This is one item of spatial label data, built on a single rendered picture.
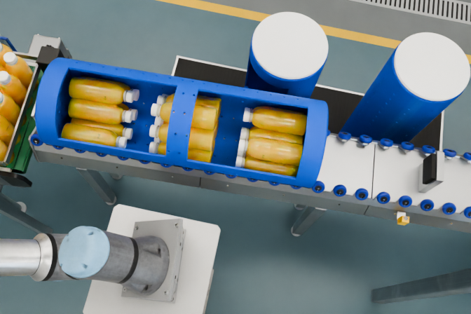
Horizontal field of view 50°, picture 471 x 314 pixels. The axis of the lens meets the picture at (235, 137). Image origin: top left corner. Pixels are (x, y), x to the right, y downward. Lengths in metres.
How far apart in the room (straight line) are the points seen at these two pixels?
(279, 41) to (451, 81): 0.63
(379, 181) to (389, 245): 0.99
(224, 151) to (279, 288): 1.08
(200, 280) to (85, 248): 0.39
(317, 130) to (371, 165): 0.40
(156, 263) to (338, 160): 0.81
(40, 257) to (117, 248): 0.19
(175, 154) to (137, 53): 1.56
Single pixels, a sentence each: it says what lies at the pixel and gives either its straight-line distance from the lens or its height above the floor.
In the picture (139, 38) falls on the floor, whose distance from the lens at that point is 3.09.
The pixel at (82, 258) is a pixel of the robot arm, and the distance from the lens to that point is 1.22.
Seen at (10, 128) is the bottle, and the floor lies 1.00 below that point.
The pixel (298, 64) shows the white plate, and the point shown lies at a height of 1.04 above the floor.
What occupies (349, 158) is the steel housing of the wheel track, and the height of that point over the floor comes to 0.93.
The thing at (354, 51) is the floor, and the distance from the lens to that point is 3.15.
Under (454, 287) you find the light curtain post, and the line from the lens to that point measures 1.88.
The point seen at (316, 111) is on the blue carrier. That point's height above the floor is 1.22.
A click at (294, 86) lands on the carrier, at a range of 1.85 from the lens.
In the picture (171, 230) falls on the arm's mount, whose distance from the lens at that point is 1.34.
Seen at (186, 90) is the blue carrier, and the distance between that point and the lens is 1.54.
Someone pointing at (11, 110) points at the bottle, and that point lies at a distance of 1.85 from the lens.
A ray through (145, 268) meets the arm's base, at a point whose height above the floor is 1.33.
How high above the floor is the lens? 2.61
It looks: 69 degrees down
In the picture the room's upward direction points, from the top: 8 degrees clockwise
